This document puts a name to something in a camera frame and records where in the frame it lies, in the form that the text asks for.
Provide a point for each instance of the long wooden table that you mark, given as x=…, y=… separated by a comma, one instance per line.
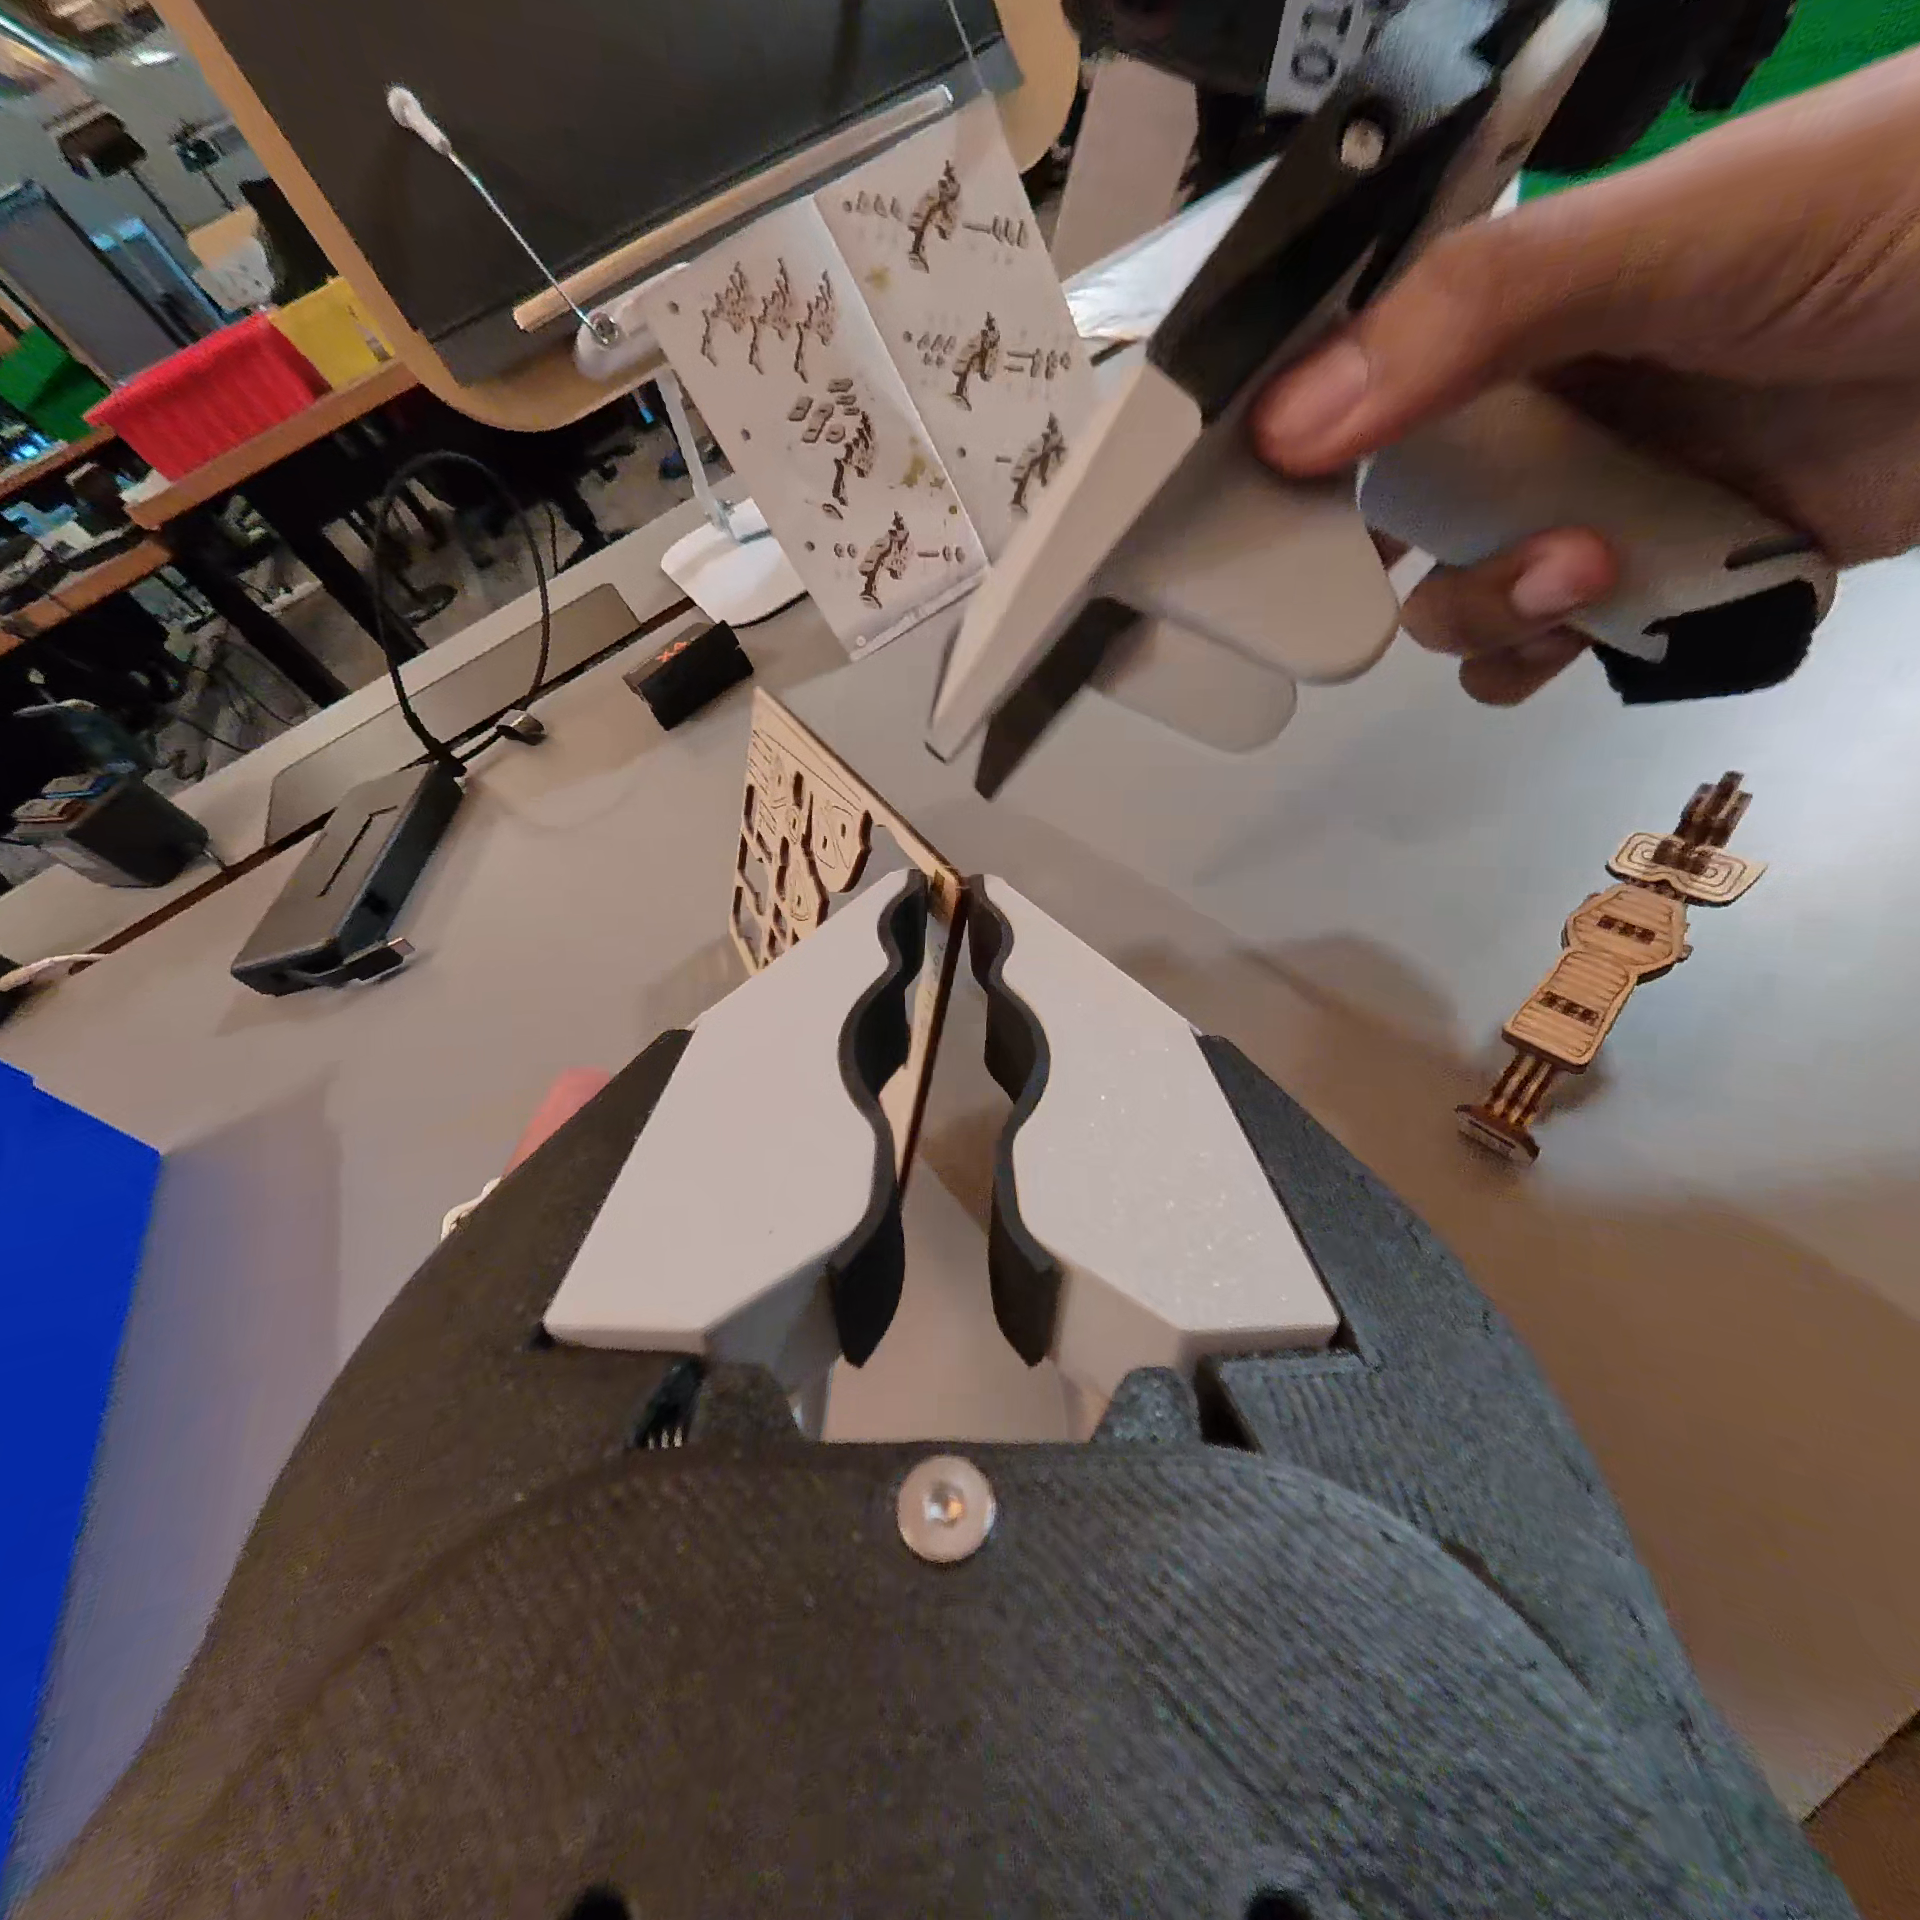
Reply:
x=270, y=449

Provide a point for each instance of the red plastic bin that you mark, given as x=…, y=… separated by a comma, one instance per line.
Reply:
x=209, y=389

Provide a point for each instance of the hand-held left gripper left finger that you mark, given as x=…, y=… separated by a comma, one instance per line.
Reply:
x=721, y=1186

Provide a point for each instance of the printed assembly instruction sheet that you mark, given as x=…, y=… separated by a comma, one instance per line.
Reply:
x=901, y=422

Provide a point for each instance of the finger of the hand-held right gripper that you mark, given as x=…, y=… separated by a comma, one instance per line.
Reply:
x=1051, y=586
x=1199, y=697

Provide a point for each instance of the wooden figure model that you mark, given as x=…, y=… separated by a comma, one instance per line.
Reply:
x=1604, y=961

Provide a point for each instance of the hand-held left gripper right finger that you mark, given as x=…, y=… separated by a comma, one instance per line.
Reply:
x=1156, y=1186

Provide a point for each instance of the grey desk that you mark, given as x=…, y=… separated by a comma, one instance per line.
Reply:
x=1352, y=899

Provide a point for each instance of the dark document holder board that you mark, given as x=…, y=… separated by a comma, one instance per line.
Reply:
x=601, y=135

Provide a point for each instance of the blue plastic bin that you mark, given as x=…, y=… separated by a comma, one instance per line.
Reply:
x=62, y=1350

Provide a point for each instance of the black battery charger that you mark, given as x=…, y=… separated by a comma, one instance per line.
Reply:
x=106, y=835

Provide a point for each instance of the person's right hand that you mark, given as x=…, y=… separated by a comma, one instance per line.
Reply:
x=1697, y=316

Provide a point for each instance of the yellow plastic bin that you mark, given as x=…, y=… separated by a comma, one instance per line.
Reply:
x=337, y=325

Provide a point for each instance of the small black box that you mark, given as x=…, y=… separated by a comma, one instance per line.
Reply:
x=690, y=671

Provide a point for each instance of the wooden parts sheet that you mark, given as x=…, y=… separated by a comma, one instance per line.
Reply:
x=795, y=854

